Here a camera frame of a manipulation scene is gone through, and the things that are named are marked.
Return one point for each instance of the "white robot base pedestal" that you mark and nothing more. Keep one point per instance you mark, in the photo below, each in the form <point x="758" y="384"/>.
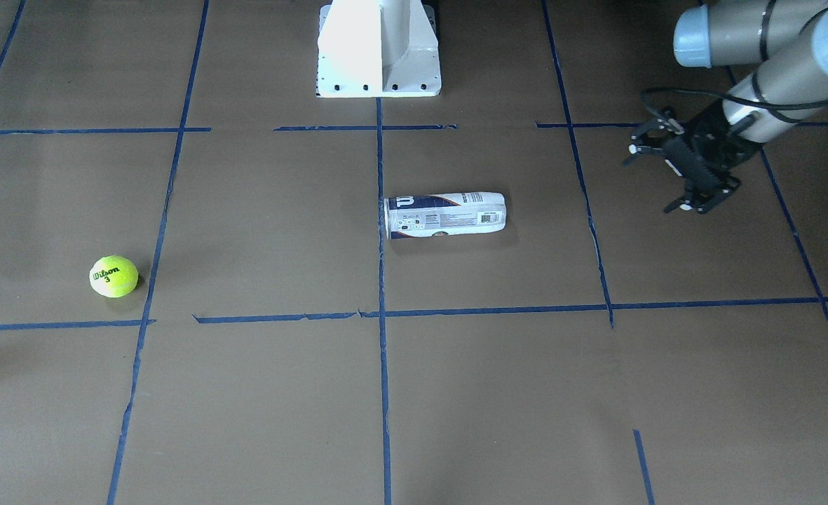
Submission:
<point x="370" y="49"/>

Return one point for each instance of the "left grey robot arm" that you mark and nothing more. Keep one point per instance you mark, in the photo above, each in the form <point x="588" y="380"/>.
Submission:
<point x="787" y="42"/>

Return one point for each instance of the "yellow Wilson tennis ball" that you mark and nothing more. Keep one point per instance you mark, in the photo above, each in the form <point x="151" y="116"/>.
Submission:
<point x="113" y="276"/>

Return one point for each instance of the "clear tennis ball can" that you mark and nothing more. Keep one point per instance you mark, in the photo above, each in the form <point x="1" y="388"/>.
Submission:
<point x="446" y="214"/>

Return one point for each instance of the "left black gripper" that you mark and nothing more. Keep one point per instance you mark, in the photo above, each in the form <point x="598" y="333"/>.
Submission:
<point x="724" y="149"/>

